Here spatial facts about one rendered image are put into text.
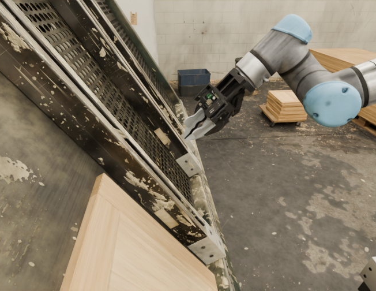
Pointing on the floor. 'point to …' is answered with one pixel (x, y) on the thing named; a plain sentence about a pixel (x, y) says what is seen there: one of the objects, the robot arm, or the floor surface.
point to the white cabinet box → (142, 22)
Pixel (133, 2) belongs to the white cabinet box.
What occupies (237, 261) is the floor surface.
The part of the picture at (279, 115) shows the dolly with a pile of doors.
